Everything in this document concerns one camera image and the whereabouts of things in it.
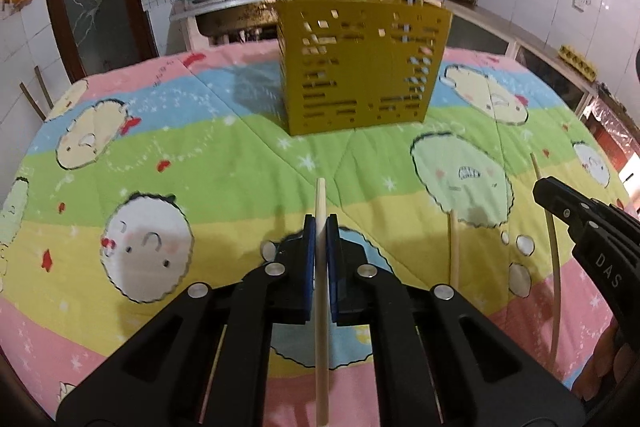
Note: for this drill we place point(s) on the person's right hand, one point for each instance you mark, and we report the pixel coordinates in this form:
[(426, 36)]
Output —
[(605, 357)]

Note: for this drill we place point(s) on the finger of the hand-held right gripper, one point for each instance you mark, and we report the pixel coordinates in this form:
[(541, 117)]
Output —
[(555, 197), (622, 217)]

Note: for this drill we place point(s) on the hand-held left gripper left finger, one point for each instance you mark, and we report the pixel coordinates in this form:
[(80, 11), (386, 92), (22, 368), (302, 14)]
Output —
[(309, 257)]

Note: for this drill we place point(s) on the thin wooden sticks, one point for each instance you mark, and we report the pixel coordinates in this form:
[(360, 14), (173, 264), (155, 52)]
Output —
[(35, 92)]

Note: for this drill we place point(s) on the metal sink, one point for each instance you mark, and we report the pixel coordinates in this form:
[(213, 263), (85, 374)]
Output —
[(235, 7)]

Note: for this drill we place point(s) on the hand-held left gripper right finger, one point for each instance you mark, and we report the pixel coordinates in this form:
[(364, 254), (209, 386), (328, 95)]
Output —
[(334, 267)]

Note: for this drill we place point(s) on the yellow slotted utensil holder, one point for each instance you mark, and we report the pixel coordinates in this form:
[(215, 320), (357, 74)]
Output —
[(350, 72)]

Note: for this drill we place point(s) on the cartoon printed blanket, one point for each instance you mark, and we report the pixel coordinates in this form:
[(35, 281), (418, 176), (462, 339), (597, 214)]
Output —
[(225, 147)]

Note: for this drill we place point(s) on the yellow egg tray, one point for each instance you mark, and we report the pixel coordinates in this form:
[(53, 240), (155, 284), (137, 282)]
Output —
[(577, 59)]

